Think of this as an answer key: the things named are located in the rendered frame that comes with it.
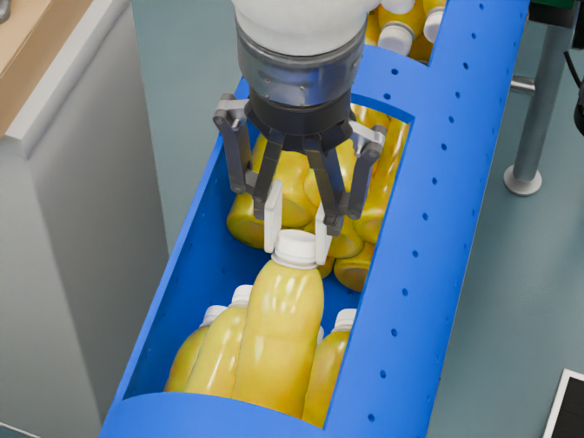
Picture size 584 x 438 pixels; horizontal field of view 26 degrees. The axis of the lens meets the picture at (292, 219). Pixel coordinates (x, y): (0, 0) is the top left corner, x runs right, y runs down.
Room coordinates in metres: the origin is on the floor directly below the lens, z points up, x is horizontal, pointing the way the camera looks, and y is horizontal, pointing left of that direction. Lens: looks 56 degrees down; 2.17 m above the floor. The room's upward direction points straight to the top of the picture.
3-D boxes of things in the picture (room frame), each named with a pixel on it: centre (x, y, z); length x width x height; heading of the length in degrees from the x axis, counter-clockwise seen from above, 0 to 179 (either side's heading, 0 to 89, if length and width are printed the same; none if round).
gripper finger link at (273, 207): (0.61, 0.02, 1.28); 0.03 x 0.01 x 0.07; 165
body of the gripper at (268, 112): (0.60, -0.01, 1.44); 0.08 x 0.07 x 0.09; 75
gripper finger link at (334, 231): (0.59, -0.04, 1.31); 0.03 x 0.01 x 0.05; 75
